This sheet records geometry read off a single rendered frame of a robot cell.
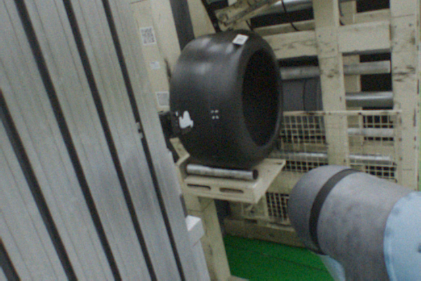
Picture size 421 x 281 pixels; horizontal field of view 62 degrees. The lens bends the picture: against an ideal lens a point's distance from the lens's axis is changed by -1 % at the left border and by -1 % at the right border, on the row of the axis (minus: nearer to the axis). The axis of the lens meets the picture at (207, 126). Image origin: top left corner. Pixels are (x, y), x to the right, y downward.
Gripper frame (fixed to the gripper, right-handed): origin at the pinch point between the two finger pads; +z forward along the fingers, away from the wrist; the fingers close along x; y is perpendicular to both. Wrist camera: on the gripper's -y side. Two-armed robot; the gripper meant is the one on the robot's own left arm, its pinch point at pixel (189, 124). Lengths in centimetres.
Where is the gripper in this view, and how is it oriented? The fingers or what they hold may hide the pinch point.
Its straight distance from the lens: 122.4
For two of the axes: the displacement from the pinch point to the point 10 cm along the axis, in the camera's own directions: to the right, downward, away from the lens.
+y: -1.4, -9.6, -2.3
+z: 5.2, -2.7, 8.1
